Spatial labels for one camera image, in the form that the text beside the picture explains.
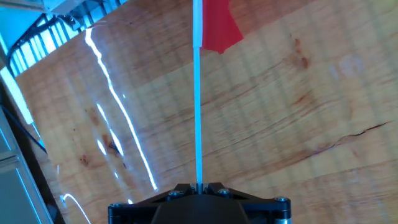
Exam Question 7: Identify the red flag with white stick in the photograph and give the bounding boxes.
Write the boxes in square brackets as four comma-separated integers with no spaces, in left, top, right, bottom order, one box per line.
[192,0,244,186]

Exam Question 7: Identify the grey metal cabinet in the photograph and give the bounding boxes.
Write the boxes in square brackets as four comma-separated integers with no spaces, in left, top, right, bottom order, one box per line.
[0,105,55,224]

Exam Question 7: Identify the wood-grain vinyl mat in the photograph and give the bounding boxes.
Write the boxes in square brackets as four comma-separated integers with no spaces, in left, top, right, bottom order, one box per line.
[14,0,398,224]

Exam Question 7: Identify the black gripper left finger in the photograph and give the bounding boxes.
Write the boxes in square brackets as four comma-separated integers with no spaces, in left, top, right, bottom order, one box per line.
[108,182,199,224]

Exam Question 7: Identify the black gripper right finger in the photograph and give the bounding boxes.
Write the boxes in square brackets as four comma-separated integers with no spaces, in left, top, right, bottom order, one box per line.
[201,182,292,224]

